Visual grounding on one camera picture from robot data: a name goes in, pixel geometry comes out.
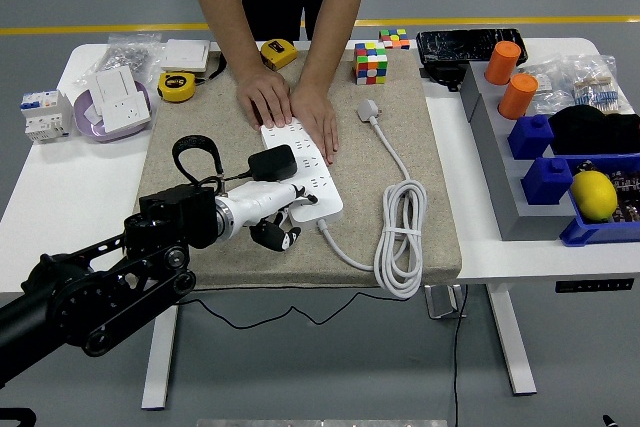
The person's right hand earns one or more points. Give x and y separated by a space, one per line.
263 94

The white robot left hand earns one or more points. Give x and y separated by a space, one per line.
260 202

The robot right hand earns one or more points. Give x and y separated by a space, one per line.
608 422

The person's left hand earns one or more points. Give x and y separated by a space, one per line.
313 112

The black plug adapter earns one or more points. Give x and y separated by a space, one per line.
272 162

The white power strip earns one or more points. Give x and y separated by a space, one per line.
327 197

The person's right forearm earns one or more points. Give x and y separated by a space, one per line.
222 2

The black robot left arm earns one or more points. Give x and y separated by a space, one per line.
100 292

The person's left forearm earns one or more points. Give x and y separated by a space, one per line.
340 12

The white power strip plug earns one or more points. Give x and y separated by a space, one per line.
369 111

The dark circuit board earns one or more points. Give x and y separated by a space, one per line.
628 197

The squarish yellow tape measure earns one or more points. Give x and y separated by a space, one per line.
278 52

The grey-brown mat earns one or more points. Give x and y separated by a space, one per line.
300 257

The large colourful puzzle cube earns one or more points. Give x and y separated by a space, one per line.
371 63

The round yellow tape measure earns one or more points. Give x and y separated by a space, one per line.
176 87

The small colourful puzzle cube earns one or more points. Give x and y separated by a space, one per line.
394 38

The white table leg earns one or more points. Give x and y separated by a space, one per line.
161 357
513 347

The black power brick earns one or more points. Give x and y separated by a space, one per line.
443 74

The black table control panel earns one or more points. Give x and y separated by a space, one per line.
593 285

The clear bag of screws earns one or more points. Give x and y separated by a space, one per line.
128 54

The black plastic tray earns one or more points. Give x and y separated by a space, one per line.
451 44

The small white plastic piece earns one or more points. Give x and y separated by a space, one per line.
93 115

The purple bowl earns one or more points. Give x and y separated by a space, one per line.
93 133

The blue plastic bin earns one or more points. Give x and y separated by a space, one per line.
591 234

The orange cylinder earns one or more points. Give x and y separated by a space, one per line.
503 63
518 95

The grey stepped block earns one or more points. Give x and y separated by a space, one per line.
501 172

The blue block with knob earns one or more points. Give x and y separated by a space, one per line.
548 179
531 136

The white circuit breaker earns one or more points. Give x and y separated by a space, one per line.
43 114

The yellow lemon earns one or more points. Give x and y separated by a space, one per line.
593 194

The clear bag of small parts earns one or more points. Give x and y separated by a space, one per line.
551 92

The black cloth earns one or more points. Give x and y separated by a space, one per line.
596 129

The clear bag of resistors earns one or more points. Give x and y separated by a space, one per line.
598 89

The white wall switch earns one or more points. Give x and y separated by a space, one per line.
186 54

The white wall socket panel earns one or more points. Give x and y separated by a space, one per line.
126 112

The white switch panel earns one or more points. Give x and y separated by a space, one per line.
116 84

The silver bracket under table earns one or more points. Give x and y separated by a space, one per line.
443 302

